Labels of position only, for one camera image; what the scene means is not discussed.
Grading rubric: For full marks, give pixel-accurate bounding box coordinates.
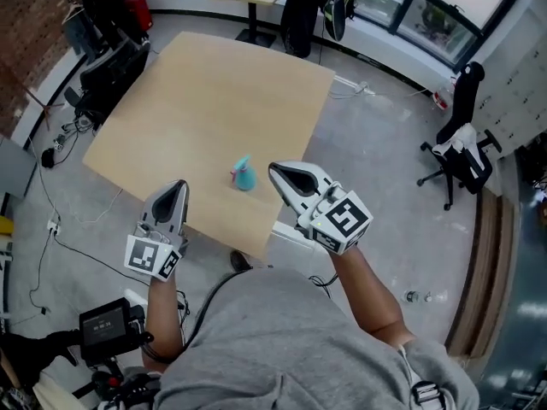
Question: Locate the person's black shoe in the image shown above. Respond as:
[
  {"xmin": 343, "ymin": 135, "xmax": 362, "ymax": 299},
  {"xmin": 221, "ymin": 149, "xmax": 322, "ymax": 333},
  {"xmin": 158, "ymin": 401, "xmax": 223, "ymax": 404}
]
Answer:
[{"xmin": 229, "ymin": 249, "xmax": 252, "ymax": 272}]

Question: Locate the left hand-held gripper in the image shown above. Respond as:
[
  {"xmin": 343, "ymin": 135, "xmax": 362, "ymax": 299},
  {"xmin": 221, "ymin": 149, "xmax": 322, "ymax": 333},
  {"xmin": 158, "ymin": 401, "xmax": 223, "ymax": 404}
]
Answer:
[{"xmin": 123, "ymin": 179, "xmax": 191, "ymax": 283}]

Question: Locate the white garment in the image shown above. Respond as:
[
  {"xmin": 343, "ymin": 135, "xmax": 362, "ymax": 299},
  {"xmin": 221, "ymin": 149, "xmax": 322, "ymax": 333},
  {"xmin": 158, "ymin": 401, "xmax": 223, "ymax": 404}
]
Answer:
[{"xmin": 432, "ymin": 124, "xmax": 486, "ymax": 173}]

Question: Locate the grey locker cabinet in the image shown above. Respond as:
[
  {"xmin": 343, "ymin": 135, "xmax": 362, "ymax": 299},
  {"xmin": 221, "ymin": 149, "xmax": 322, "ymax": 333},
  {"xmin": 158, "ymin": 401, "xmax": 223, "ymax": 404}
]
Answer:
[{"xmin": 469, "ymin": 36, "xmax": 547, "ymax": 153}]

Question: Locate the white floor cable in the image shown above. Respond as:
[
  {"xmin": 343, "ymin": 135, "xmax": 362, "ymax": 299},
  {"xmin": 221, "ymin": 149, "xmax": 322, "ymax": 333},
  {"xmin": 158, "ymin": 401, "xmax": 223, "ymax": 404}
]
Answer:
[{"xmin": 29, "ymin": 143, "xmax": 124, "ymax": 226}]

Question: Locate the black floor cable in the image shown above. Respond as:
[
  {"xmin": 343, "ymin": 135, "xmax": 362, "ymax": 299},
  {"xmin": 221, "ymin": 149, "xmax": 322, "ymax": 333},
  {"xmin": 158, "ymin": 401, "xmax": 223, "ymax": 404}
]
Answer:
[{"xmin": 53, "ymin": 232, "xmax": 150, "ymax": 288}]

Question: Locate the black monitor screen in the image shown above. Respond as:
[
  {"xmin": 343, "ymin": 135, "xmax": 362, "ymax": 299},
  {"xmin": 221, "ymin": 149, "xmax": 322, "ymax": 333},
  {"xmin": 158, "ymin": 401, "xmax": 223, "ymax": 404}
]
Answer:
[{"xmin": 79, "ymin": 296, "xmax": 146, "ymax": 366}]

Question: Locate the black office chair with armrests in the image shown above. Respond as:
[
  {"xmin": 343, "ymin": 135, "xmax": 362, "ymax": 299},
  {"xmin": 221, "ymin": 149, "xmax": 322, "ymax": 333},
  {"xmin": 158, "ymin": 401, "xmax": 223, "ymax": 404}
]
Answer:
[{"xmin": 417, "ymin": 61, "xmax": 503, "ymax": 212}]

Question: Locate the wooden tripod stand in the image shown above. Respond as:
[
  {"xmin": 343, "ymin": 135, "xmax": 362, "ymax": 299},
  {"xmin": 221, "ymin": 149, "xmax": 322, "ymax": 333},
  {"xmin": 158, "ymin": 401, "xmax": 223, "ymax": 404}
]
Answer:
[{"xmin": 0, "ymin": 56, "xmax": 65, "ymax": 132}]

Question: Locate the cream seat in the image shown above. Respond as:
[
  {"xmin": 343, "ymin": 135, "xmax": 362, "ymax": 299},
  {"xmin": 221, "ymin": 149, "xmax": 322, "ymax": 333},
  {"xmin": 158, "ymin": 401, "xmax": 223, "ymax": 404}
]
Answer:
[{"xmin": 32, "ymin": 373, "xmax": 93, "ymax": 410}]

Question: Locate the white table leg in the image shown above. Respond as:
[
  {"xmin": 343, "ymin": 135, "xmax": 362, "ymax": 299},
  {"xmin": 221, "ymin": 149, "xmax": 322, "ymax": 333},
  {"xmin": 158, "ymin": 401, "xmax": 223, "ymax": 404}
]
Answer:
[{"xmin": 273, "ymin": 221, "xmax": 320, "ymax": 254}]

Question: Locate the wooden bench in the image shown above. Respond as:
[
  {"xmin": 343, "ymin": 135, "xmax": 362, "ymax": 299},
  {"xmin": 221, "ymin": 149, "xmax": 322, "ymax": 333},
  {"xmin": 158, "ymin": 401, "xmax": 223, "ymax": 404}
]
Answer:
[{"xmin": 444, "ymin": 188, "xmax": 521, "ymax": 360}]

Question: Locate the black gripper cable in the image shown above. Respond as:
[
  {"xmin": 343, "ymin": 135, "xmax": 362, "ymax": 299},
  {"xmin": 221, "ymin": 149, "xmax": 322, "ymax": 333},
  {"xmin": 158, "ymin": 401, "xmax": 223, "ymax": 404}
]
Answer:
[{"xmin": 308, "ymin": 273, "xmax": 338, "ymax": 301}]

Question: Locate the person's grey shirt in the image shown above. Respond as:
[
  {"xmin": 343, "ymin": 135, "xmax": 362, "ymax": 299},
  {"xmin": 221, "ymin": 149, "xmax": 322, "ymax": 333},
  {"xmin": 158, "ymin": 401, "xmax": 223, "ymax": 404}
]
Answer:
[{"xmin": 151, "ymin": 266, "xmax": 482, "ymax": 410}]

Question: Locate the grey panel board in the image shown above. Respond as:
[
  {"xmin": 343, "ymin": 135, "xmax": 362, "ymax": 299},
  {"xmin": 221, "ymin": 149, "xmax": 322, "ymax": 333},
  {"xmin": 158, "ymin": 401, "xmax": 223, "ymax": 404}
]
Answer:
[{"xmin": 0, "ymin": 137, "xmax": 38, "ymax": 200}]

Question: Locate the person's right forearm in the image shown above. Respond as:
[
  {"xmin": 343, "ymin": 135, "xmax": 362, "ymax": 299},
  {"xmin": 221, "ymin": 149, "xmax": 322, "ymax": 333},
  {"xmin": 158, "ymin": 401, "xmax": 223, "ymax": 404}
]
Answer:
[{"xmin": 331, "ymin": 245, "xmax": 416, "ymax": 349}]

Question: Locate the teal plastic piece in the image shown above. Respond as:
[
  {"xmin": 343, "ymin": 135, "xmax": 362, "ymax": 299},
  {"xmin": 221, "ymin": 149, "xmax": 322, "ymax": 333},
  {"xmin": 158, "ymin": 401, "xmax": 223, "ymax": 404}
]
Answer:
[{"xmin": 229, "ymin": 155, "xmax": 253, "ymax": 183}]

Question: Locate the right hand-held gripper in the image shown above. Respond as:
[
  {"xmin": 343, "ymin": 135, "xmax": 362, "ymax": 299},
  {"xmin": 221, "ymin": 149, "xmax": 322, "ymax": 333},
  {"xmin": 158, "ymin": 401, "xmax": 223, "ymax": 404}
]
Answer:
[{"xmin": 268, "ymin": 161, "xmax": 374, "ymax": 256}]

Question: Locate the black monitor mount rig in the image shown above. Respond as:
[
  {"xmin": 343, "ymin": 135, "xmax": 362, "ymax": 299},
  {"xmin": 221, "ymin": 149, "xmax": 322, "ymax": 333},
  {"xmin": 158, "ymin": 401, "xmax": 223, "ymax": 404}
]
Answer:
[{"xmin": 72, "ymin": 356, "xmax": 162, "ymax": 410}]

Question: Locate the red box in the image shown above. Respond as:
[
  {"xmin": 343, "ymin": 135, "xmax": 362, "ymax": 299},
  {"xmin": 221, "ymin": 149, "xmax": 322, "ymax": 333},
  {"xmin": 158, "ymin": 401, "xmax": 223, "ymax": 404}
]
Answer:
[{"xmin": 124, "ymin": 0, "xmax": 154, "ymax": 33}]

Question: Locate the person's left forearm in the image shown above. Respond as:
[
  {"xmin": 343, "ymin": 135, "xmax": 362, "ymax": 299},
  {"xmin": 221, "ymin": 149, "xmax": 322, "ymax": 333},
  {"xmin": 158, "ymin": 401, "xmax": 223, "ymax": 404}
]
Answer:
[{"xmin": 143, "ymin": 266, "xmax": 187, "ymax": 373}]

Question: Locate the clear jug with red label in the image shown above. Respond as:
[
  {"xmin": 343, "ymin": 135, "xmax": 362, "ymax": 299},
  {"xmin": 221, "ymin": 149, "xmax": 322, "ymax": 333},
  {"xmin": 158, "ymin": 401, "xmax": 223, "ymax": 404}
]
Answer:
[{"xmin": 432, "ymin": 84, "xmax": 456, "ymax": 111}]

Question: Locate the white shoulder strap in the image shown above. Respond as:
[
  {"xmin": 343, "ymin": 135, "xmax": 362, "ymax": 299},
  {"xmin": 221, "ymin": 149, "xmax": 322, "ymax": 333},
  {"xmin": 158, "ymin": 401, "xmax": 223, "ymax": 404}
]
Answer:
[{"xmin": 397, "ymin": 343, "xmax": 450, "ymax": 409}]

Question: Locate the grey hanging garment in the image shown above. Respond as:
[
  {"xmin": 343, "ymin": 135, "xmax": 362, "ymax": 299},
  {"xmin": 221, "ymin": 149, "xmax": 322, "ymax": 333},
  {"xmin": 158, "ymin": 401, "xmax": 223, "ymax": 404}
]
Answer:
[{"xmin": 63, "ymin": 9, "xmax": 103, "ymax": 59}]

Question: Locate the black framed window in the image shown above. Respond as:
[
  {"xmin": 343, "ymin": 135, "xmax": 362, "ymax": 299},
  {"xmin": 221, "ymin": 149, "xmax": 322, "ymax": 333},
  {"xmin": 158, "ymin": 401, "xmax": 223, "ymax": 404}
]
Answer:
[{"xmin": 391, "ymin": 0, "xmax": 535, "ymax": 72}]

